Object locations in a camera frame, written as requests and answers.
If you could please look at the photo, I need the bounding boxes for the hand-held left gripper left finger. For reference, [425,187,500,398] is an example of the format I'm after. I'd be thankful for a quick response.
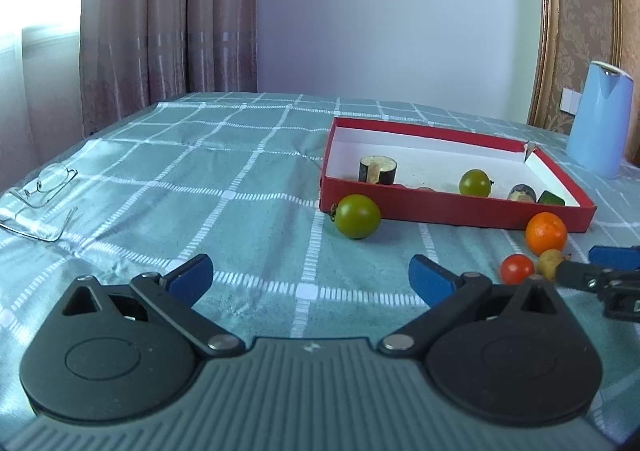
[62,253,246,359]

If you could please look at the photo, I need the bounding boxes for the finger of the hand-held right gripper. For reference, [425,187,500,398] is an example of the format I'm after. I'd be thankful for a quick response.
[588,245,640,266]
[556,261,623,291]

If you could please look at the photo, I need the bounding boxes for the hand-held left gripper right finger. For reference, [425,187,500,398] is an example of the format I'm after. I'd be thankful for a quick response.
[380,255,561,359]

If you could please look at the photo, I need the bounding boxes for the red shallow cardboard box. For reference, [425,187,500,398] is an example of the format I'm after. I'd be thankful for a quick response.
[320,117,598,233]

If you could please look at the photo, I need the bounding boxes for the large green tomato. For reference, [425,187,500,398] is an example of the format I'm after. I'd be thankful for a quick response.
[330,194,382,240]

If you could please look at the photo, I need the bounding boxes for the small green tomato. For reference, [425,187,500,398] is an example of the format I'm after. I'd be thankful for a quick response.
[459,169,496,197]

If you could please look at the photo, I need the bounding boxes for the large eggplant chunk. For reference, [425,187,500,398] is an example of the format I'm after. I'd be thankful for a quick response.
[358,156,398,185]

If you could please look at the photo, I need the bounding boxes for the orange tangerine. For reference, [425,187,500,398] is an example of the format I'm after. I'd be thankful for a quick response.
[525,212,568,256]

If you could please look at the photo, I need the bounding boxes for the green checkered bedsheet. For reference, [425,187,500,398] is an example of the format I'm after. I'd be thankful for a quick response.
[0,91,640,451]

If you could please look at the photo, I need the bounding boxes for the light blue kettle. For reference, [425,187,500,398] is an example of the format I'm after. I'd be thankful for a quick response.
[565,60,635,180]

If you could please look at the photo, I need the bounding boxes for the gold-framed padded headboard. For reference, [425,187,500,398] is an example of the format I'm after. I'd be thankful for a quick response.
[527,0,640,162]

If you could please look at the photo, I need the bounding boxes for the white sheer curtain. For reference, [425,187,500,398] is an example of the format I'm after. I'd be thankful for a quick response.
[0,24,88,192]

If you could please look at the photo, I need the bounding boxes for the brown patterned curtain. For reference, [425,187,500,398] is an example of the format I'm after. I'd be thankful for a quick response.
[80,0,261,137]

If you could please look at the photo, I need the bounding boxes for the wire-frame eyeglasses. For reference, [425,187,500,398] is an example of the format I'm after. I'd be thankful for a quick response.
[0,162,79,243]

